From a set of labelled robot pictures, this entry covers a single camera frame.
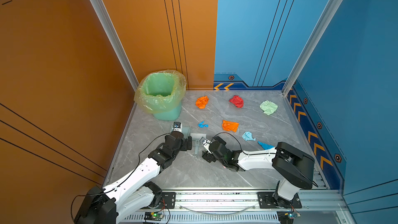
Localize grey-blue dustpan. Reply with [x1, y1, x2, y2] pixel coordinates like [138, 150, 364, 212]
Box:
[180, 125, 190, 139]

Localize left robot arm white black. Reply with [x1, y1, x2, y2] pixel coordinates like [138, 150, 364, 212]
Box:
[71, 130, 192, 224]

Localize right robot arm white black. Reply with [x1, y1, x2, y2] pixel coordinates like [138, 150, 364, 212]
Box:
[200, 136, 318, 208]

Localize green trash bin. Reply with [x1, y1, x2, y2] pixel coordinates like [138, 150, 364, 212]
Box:
[152, 101, 182, 121]

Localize orange paper scrap centre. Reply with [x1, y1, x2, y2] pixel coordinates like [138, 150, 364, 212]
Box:
[222, 120, 239, 132]

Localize orange paper scrap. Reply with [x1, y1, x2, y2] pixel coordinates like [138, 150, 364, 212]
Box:
[195, 96, 209, 110]
[222, 120, 239, 132]

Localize small blue paper scrap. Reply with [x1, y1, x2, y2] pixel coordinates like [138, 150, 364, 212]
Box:
[198, 121, 209, 128]

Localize light blue paper scrap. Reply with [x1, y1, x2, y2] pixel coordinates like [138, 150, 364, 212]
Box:
[242, 131, 256, 141]

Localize blue paper scrap right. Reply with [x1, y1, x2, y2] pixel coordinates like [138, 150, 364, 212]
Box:
[258, 142, 274, 150]

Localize orange paper scrap far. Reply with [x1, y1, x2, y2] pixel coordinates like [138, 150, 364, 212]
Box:
[195, 96, 209, 110]

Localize yellow plastic bin liner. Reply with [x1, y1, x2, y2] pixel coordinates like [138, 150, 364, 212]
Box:
[134, 69, 187, 114]

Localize red paper scrap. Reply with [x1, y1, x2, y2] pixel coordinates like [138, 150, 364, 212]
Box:
[229, 95, 244, 108]

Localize light green paper scrap far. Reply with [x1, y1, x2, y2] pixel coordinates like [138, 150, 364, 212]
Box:
[260, 101, 278, 116]

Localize left circuit board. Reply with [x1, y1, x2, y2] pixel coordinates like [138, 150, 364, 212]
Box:
[143, 212, 165, 224]

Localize circuit board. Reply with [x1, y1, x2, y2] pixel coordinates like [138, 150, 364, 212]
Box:
[143, 212, 165, 224]
[277, 211, 301, 224]

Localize right circuit board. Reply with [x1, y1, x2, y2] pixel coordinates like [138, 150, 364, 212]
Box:
[277, 211, 301, 224]

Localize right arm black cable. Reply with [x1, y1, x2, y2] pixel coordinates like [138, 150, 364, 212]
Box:
[217, 132, 277, 156]

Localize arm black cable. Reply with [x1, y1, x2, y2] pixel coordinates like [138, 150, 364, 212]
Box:
[217, 132, 277, 156]
[70, 132, 172, 222]

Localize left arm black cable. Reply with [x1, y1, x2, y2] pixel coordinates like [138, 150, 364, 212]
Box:
[70, 132, 172, 222]

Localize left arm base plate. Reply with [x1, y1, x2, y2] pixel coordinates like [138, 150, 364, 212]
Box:
[147, 192, 176, 209]

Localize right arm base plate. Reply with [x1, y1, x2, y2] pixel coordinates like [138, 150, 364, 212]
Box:
[257, 191, 302, 209]

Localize aluminium mounting rail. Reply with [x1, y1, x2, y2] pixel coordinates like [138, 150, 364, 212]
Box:
[119, 188, 355, 224]

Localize left aluminium corner post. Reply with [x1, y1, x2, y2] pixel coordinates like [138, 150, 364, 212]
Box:
[77, 0, 140, 91]

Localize aluminium corner post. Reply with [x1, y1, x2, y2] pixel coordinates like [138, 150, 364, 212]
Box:
[77, 0, 140, 91]
[282, 0, 343, 97]

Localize right aluminium corner post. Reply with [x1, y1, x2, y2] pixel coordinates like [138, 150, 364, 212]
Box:
[282, 0, 343, 97]

